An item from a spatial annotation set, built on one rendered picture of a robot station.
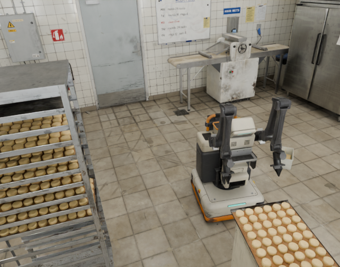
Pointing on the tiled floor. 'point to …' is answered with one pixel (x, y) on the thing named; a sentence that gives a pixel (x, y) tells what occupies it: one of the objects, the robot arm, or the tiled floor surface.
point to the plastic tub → (287, 157)
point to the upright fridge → (319, 55)
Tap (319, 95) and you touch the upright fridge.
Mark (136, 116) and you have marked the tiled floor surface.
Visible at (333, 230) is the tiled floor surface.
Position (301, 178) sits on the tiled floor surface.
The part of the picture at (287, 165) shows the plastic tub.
